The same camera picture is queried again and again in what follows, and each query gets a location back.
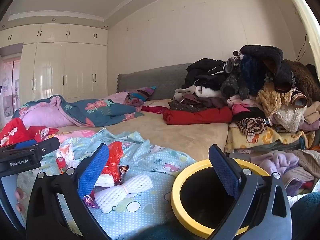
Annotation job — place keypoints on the grey headboard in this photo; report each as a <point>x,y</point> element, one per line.
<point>155,77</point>

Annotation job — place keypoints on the pink cartoon curtain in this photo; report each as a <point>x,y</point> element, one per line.
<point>8,92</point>

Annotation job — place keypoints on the white cloth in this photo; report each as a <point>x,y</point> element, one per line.
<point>297,197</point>

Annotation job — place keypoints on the long red snack wrapper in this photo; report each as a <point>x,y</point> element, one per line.
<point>61,165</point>

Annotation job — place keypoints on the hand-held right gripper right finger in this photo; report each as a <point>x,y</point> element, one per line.
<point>225,172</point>

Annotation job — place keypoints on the white foam net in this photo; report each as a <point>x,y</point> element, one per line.
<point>106,180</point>
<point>130,187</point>

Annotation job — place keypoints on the blue floral quilt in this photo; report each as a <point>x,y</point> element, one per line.
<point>100,110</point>

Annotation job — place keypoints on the black bin with yellow rim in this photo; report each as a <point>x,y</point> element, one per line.
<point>175,197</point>

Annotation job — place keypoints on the cream door frame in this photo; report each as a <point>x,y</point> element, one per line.
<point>307,12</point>

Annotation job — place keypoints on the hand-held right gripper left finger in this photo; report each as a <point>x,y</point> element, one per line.
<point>93,170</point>

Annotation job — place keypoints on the lilac fleece garment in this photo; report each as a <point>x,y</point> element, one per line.
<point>277,161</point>

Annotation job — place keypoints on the pile of clothes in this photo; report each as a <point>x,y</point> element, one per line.
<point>250,80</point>

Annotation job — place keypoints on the light blue cartoon bedsheet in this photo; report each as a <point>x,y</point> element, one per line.
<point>140,160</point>

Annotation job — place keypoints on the yellow cartoon blanket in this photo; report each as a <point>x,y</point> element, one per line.
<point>250,135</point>

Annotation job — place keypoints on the red crinkled plastic wrapper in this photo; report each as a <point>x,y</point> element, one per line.
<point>113,155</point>

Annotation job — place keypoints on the beige knitted garment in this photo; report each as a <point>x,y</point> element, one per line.
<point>307,160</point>

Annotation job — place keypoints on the pink printed blanket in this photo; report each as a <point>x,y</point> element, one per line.
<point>67,133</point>

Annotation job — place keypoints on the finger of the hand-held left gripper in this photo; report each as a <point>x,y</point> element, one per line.
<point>48,145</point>
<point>25,144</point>

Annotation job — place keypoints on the red floral blanket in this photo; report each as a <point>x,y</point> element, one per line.
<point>12,130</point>

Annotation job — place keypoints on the shiny purple wrapper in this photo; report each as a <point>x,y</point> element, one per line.
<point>91,201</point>

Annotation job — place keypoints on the yellow white snack bag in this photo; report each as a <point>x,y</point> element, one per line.
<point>65,151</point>

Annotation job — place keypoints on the brown candy wrapper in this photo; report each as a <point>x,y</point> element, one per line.
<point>123,171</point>

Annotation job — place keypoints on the person's left hand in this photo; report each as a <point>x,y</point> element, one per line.
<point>20,193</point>

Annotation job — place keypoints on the cream wardrobe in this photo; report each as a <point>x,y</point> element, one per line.
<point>50,67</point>

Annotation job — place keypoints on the red folded quilt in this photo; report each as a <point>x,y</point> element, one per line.
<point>200,116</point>

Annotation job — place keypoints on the beige bed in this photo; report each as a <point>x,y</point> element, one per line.
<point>175,135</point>

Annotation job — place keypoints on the striped pillow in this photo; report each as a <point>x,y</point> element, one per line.
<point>142,92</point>

